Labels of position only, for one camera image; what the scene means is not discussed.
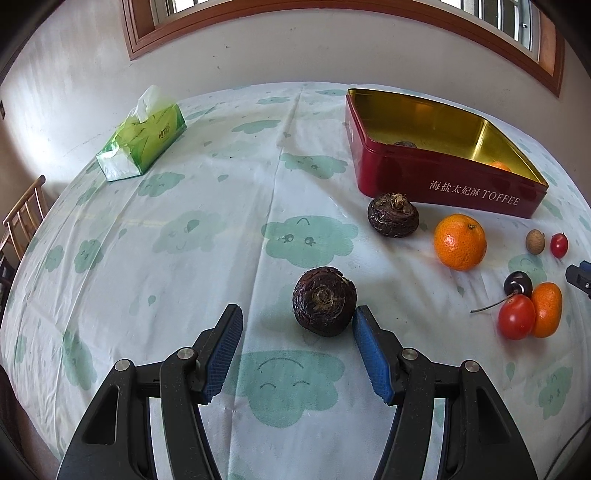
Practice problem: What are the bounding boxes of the green tissue pack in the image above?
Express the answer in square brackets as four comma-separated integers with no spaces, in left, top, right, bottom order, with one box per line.
[95,85,187,182]

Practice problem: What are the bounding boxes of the red tin box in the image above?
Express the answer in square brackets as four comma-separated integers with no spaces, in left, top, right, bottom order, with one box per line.
[345,88,550,219]

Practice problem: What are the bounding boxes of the wooden chair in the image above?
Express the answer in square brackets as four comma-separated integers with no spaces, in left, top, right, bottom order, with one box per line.
[0,174,48,259]

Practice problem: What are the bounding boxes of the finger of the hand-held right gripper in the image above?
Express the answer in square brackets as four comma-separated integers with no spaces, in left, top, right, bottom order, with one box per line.
[566,261,591,301]

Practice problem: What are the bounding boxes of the dark cherry with stem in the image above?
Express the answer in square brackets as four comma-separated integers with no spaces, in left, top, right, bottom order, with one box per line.
[470,271,534,315]

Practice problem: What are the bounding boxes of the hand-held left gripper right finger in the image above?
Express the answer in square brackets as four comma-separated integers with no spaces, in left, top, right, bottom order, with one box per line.
[352,305,539,480]

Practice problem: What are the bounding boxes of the wooden framed window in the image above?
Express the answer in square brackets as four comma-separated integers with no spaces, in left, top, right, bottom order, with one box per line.
[121,0,566,97]

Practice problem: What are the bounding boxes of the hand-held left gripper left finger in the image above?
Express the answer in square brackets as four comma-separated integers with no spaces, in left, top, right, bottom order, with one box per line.
[55,304,244,480]

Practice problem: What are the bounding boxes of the white cloud print tablecloth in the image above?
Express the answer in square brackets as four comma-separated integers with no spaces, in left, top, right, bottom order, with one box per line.
[0,82,591,480]

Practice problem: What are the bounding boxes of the large orange mandarin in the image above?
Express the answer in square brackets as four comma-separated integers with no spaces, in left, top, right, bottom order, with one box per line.
[433,213,487,271]

